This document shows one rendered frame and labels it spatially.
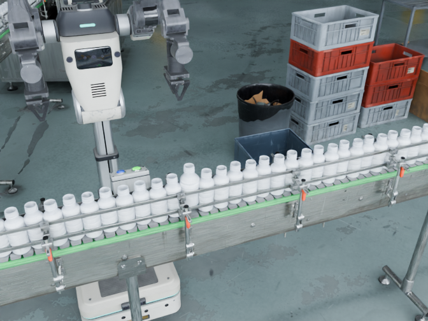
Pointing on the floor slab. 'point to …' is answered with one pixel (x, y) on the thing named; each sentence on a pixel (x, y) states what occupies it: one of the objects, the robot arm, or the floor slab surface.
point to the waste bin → (278, 118)
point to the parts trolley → (420, 46)
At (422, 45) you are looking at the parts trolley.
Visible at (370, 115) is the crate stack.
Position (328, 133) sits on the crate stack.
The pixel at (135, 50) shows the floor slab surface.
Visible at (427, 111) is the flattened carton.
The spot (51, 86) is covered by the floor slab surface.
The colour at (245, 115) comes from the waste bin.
